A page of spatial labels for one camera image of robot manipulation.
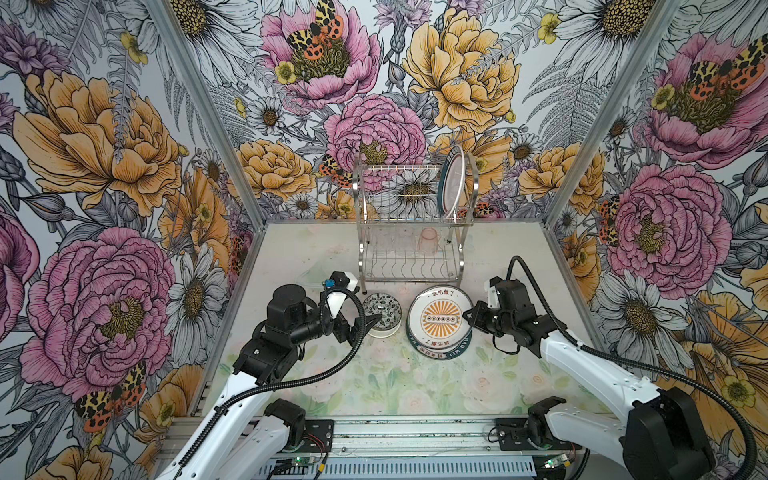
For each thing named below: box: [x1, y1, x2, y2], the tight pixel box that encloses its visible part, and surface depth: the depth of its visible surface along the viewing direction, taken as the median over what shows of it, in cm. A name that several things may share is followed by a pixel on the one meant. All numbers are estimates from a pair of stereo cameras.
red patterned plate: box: [406, 284, 473, 350], surface depth 90 cm
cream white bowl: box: [368, 320, 402, 339], surface depth 87 cm
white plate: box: [406, 328, 473, 359], surface depth 87 cm
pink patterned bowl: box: [363, 293, 403, 331], surface depth 91 cm
